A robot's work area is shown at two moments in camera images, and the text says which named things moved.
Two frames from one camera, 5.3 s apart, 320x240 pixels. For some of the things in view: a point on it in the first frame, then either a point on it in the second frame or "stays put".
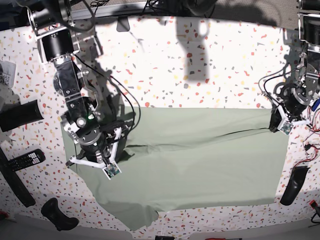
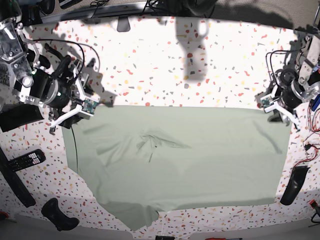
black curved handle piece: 298,176 stays put
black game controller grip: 51,210 stays put
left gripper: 94,144 → 60,92
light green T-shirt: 194,159 stays put
